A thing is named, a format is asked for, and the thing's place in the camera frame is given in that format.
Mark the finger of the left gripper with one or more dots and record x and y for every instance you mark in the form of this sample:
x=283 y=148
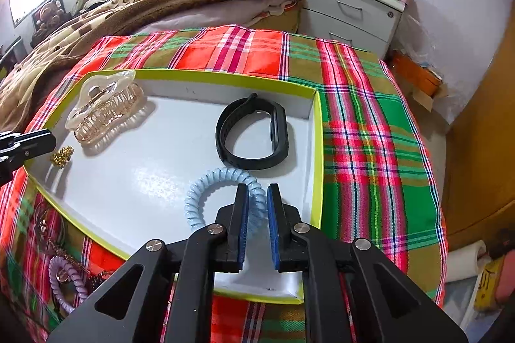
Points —
x=16 y=149

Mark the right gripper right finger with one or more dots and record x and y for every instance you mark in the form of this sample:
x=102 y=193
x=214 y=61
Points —
x=286 y=253

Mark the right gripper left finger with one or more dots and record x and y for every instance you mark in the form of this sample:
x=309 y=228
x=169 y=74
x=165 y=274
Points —
x=234 y=219

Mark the gold chain jewelry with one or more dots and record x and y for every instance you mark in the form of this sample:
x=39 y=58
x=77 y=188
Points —
x=60 y=158

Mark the black wristband watch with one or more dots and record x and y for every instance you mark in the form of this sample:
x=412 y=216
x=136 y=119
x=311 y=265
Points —
x=252 y=134

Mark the translucent beige hair claw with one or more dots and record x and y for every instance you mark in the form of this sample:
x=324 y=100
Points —
x=104 y=101

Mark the yellow-green shallow box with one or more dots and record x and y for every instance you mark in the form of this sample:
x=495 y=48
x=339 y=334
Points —
x=131 y=185

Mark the red green plaid cloth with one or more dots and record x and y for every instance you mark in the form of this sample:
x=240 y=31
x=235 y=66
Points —
x=379 y=181

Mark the teddy bear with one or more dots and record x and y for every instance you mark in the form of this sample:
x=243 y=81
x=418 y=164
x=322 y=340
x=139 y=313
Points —
x=49 y=16

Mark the white paper roll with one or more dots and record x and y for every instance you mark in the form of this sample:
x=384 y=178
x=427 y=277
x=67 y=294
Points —
x=467 y=262

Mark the yellow package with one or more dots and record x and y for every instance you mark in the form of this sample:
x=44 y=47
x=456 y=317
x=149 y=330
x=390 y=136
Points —
x=486 y=299

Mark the pink bag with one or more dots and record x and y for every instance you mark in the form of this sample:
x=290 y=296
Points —
x=506 y=283

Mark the orange cardboard box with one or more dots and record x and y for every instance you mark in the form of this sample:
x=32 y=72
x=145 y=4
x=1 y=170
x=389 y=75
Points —
x=421 y=78

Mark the wooden door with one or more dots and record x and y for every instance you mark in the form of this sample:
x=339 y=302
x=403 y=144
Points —
x=478 y=199

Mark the brown fleece blanket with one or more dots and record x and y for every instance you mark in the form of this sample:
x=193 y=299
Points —
x=26 y=87

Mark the grey bedside cabinet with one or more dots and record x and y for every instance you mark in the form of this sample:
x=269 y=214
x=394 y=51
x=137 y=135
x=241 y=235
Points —
x=367 y=25

